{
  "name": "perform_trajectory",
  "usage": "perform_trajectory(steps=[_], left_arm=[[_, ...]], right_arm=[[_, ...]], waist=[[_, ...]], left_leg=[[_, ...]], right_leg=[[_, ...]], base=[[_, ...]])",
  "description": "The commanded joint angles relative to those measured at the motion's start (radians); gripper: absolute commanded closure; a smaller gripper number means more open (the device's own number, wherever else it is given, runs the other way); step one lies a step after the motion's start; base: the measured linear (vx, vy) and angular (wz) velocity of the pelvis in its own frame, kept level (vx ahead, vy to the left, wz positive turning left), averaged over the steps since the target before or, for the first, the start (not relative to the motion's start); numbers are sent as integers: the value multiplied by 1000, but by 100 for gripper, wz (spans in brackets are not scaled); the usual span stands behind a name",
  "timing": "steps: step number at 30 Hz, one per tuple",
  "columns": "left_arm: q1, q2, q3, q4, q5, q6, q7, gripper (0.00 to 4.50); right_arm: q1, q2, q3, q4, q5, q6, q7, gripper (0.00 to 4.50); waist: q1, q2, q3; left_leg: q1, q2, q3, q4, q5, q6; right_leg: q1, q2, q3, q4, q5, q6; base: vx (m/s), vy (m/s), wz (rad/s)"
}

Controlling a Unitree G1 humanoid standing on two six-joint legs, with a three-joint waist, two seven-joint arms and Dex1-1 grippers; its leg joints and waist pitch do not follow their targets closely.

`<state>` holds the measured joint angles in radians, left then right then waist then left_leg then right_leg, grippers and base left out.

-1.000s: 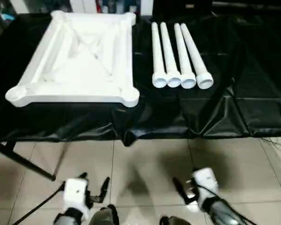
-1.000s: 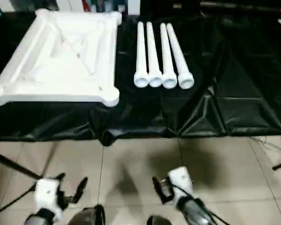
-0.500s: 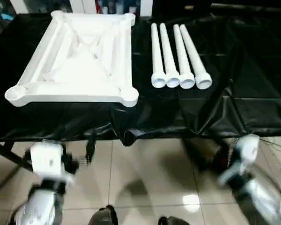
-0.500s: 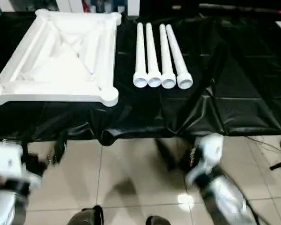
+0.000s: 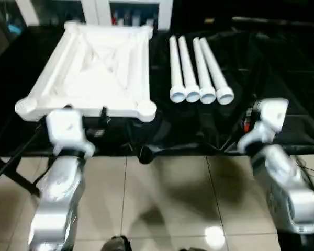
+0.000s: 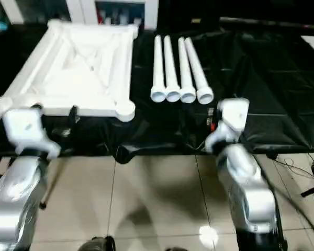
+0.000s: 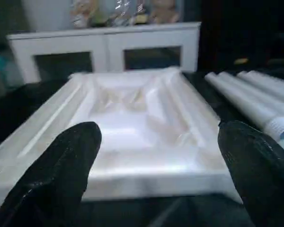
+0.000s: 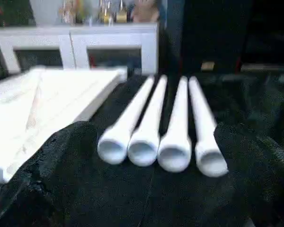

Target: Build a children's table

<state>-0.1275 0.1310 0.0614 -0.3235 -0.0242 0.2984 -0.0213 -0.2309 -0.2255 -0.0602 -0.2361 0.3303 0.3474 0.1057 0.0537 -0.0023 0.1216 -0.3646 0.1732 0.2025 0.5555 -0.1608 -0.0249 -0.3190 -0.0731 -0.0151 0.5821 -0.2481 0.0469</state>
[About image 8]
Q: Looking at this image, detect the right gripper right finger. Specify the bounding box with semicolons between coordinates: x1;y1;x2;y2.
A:
227;135;284;227

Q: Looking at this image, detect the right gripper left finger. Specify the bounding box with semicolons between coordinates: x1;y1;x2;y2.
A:
0;121;114;227

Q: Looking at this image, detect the white plastic table top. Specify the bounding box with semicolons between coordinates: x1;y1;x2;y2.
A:
0;66;128;184

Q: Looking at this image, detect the white plastic table leg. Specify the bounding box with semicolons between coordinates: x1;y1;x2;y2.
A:
188;76;229;178
98;76;156;166
127;75;168;167
157;76;193;174

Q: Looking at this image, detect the black plastic mat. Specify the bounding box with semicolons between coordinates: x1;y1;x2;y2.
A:
0;71;284;227

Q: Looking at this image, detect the small yellow tag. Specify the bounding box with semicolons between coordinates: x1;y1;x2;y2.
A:
201;61;215;71

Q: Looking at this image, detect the white sideboard cabinet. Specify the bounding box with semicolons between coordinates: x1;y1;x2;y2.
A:
0;23;160;77

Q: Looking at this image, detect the amber glass bottle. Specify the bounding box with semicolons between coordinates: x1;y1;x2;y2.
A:
98;0;114;25
60;0;78;25
115;0;129;24

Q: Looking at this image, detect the brown plush toy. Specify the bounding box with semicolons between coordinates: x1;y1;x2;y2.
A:
132;0;160;24

